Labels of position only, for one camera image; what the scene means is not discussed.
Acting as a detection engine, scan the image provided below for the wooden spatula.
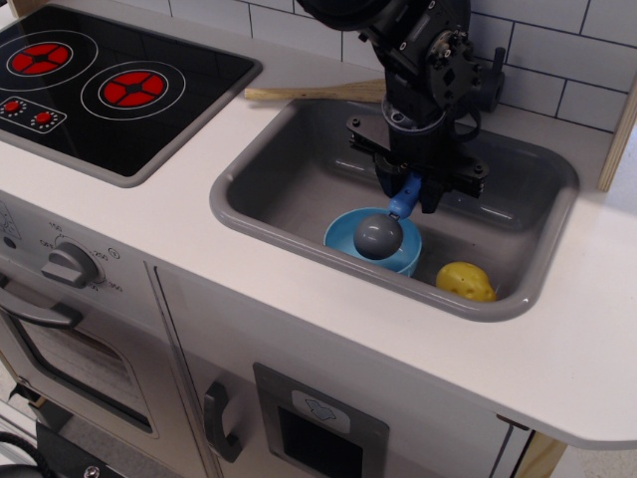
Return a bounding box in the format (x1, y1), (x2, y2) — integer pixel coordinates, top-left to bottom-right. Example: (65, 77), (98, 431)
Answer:
(244, 79), (386, 104)

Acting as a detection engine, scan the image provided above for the red stove knob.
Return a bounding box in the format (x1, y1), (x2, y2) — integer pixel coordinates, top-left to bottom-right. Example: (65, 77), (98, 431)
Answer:
(2, 100), (22, 115)
(34, 112), (53, 125)

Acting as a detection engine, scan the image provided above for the grey oven dial knob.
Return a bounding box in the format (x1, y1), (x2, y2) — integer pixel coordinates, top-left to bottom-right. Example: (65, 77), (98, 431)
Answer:
(41, 242), (101, 289)

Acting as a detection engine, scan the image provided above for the red left stove knob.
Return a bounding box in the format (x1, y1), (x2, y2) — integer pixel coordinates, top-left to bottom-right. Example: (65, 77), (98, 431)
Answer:
(2, 100), (22, 115)

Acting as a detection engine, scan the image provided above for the grey plastic sink basin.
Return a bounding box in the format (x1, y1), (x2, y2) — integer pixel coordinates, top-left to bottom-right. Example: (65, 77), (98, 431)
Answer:
(210, 101), (578, 322)

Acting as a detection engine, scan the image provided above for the black toy stovetop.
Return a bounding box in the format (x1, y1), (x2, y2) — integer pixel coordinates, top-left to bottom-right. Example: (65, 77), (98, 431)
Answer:
(1, 5), (262, 187)

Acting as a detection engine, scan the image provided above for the white cabinet door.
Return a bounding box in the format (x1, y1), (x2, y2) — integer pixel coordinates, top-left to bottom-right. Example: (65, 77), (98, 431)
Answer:
(157, 270), (521, 477)

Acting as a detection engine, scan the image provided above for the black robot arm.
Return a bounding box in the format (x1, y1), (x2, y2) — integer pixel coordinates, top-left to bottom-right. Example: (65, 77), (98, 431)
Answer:
(301, 0), (489, 213)

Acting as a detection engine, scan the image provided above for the grey cabinet door handle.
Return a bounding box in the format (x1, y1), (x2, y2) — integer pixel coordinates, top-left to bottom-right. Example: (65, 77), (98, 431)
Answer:
(203, 381), (243, 463)

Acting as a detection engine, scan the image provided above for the grey toy oven door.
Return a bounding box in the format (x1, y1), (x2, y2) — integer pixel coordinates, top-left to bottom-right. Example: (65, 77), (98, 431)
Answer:
(1, 306), (154, 436)

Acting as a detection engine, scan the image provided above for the light blue plastic bowl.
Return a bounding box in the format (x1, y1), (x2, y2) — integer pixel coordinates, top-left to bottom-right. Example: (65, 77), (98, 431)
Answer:
(323, 207), (422, 277)

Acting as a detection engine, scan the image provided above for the dark grey toy faucet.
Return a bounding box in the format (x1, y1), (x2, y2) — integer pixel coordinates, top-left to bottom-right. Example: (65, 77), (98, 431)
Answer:
(475, 47), (506, 113)

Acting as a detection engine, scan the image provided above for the red right stove knob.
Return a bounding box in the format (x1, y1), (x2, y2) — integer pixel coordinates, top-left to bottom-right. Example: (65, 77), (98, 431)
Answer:
(34, 112), (53, 125)

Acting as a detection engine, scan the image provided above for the black cable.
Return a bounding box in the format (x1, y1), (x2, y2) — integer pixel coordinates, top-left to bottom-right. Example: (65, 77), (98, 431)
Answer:
(0, 430), (57, 478)

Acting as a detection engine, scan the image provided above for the wooden side panel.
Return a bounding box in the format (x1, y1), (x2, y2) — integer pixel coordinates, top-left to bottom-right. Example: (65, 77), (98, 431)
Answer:
(596, 78), (637, 192)

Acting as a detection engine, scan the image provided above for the grey dispenser panel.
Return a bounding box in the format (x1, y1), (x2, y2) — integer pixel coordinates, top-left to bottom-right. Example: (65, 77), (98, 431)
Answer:
(253, 362), (389, 478)

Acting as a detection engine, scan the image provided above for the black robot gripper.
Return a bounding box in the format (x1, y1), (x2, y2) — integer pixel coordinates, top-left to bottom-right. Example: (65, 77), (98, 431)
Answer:
(346, 100), (488, 214)

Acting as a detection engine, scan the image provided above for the blue handled grey spoon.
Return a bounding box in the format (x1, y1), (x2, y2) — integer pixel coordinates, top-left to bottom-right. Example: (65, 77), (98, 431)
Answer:
(353, 173), (422, 260)

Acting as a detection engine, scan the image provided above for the grey oven door handle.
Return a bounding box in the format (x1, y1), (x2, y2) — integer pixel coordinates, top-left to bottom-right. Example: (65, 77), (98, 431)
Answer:
(1, 288), (84, 330)

